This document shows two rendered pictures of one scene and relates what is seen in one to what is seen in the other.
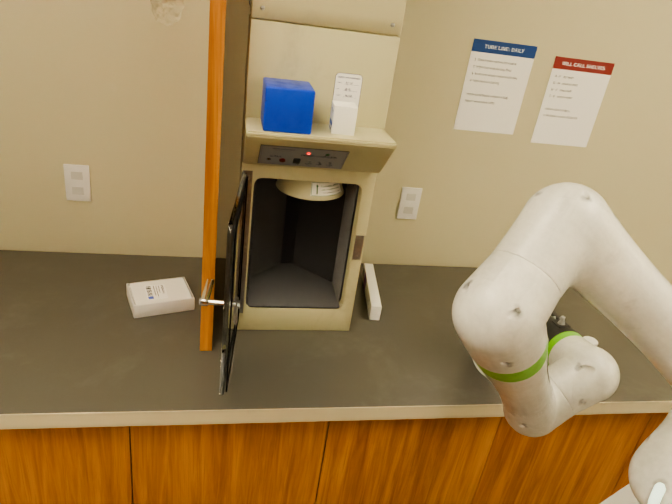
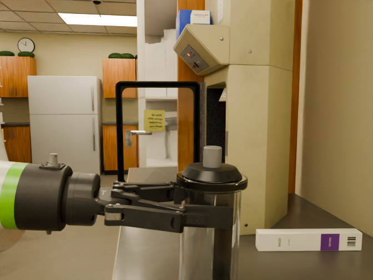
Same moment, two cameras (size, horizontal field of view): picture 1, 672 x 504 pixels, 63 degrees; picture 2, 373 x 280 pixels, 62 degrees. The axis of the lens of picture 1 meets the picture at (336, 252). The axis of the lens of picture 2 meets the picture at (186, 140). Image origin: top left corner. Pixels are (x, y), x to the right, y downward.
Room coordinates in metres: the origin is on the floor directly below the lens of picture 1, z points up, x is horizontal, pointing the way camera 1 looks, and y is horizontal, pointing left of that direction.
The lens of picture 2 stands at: (1.24, -0.91, 1.30)
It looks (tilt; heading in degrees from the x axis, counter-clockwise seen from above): 6 degrees down; 95
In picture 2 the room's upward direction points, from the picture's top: straight up
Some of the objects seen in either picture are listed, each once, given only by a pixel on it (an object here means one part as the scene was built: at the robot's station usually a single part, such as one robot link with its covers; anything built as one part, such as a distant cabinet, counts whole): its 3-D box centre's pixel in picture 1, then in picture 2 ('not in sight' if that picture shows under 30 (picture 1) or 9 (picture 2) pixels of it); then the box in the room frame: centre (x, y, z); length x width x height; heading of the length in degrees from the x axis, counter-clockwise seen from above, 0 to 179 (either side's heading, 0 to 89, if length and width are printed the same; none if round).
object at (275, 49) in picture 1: (301, 180); (252, 98); (1.36, 0.12, 1.33); 0.32 x 0.25 x 0.77; 104
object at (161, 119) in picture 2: (233, 280); (158, 136); (1.04, 0.21, 1.19); 0.30 x 0.01 x 0.40; 7
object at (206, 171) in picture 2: not in sight; (212, 168); (1.24, -0.44, 1.21); 0.09 x 0.09 x 0.07
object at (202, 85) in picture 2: (242, 247); (202, 136); (1.20, 0.23, 1.19); 0.03 x 0.02 x 0.39; 104
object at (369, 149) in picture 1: (317, 152); (196, 54); (1.19, 0.07, 1.46); 0.32 x 0.12 x 0.10; 104
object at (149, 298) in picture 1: (160, 296); not in sight; (1.28, 0.46, 0.96); 0.16 x 0.12 x 0.04; 121
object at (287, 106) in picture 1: (286, 105); (192, 28); (1.17, 0.15, 1.56); 0.10 x 0.10 x 0.09; 14
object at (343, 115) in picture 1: (343, 118); (200, 23); (1.20, 0.03, 1.54); 0.05 x 0.05 x 0.06; 10
